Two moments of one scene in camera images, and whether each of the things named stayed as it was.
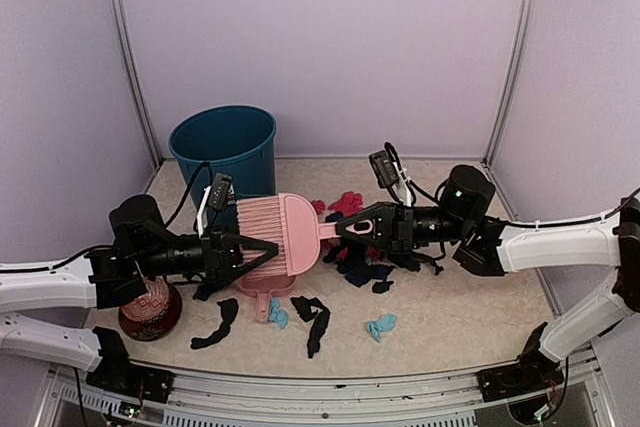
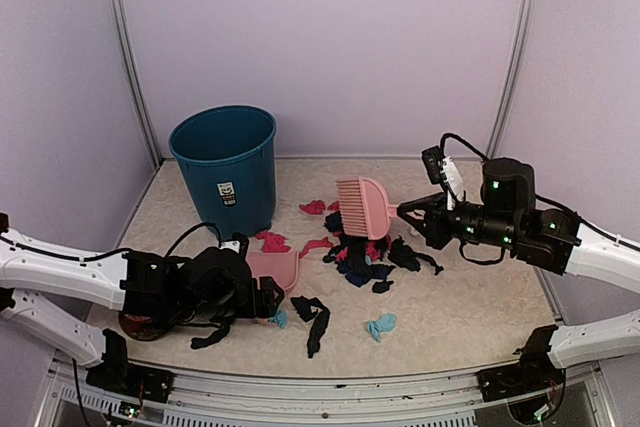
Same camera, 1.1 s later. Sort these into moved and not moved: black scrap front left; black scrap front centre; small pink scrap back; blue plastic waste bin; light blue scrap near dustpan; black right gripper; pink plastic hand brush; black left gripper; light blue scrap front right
Moved: pink plastic hand brush; black right gripper; black left gripper
Not moved: small pink scrap back; light blue scrap near dustpan; black scrap front centre; light blue scrap front right; blue plastic waste bin; black scrap front left
